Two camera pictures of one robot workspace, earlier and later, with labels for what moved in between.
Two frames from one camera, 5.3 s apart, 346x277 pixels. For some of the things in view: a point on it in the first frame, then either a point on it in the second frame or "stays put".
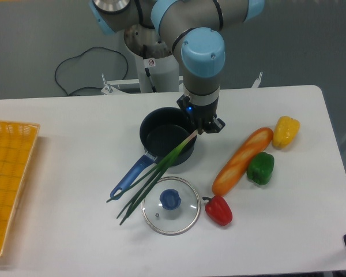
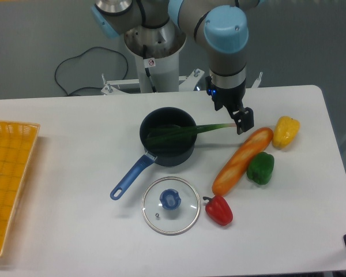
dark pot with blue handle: [162, 131] stays put
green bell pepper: [260, 167] stays put
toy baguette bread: [255, 146] stays put
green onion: [145, 183] → [162, 135]
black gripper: [202, 113] → [232, 98]
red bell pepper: [218, 210] stays put
